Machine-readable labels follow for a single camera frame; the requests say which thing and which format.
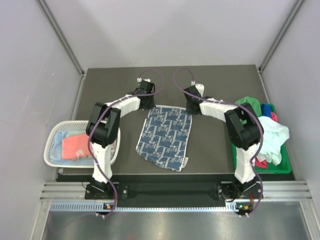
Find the grey slotted cable duct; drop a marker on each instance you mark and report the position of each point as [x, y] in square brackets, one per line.
[106, 207]

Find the white perforated plastic basket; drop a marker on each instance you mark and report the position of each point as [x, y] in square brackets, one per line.
[53, 149]

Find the pink bunny towel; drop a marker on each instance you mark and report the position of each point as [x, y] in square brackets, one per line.
[75, 147]

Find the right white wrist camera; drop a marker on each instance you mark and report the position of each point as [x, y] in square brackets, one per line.
[200, 87]

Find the left aluminium frame post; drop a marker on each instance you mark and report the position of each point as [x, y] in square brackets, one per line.
[60, 35]

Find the green towel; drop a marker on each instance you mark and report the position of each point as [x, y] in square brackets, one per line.
[256, 106]

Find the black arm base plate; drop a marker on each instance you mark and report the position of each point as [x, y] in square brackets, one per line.
[173, 194]

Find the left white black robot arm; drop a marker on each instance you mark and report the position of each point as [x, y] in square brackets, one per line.
[103, 128]

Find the blue towel in bin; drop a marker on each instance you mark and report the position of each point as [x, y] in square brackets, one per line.
[266, 110]

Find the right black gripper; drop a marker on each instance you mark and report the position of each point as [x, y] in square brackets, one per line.
[188, 110]

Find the cream lettered folded towel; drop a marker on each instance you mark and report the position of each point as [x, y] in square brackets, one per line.
[72, 134]

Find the right aluminium frame post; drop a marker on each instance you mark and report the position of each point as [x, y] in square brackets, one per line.
[298, 4]

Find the white mint towel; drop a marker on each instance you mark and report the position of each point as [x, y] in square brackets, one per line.
[274, 137]

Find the aluminium frame post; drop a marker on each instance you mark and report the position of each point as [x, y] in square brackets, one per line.
[298, 4]
[60, 35]

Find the green plastic bin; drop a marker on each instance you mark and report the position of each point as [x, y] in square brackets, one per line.
[283, 168]

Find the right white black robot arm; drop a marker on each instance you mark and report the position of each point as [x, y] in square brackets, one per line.
[244, 131]

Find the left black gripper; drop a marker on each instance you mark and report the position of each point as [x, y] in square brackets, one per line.
[151, 105]

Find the blue white patterned towel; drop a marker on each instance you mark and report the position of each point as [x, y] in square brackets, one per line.
[164, 137]

